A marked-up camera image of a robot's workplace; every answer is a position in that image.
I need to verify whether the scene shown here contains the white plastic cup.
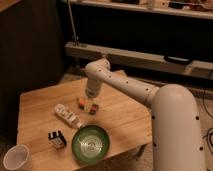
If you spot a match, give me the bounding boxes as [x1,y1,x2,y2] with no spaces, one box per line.
[3,145,33,171]

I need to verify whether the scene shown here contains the black cables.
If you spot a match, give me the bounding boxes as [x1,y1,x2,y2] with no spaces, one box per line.
[199,69,213,146]

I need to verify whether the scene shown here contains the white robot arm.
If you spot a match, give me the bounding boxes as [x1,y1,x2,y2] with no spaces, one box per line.
[85,59,207,171]

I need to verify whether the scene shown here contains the green bowl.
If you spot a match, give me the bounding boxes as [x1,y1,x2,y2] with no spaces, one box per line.
[71,125,110,164]

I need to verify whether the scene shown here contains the upper wooden shelf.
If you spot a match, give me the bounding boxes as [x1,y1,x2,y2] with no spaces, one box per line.
[62,0,213,20]

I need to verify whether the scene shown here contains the black handle on beam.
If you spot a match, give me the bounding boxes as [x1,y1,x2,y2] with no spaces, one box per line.
[164,56,193,65]

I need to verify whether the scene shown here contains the wooden shelf beam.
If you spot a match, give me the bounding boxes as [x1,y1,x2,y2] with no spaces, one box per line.
[65,42,213,79]

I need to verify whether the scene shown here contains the metal pole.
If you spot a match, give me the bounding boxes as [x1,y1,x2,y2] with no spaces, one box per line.
[67,0,79,46]

